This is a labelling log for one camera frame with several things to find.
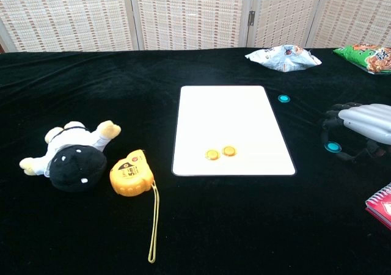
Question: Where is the green snack bag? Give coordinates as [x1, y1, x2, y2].
[332, 43, 391, 75]

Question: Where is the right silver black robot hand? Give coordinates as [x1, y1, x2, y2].
[320, 102, 391, 163]

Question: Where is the bamboo folding screen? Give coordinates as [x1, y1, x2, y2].
[0, 0, 391, 53]

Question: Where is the white crumpled snack bag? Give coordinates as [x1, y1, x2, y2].
[244, 44, 323, 73]

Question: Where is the yellow tape measure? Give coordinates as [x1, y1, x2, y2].
[109, 148, 160, 263]

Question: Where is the red spiral desk calendar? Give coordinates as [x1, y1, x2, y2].
[365, 182, 391, 230]

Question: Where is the white black plush toy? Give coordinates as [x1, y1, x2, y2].
[18, 120, 122, 193]

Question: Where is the black velvet tablecloth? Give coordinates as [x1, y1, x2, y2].
[0, 47, 391, 275]

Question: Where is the white magnetic board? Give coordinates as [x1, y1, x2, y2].
[171, 85, 297, 177]

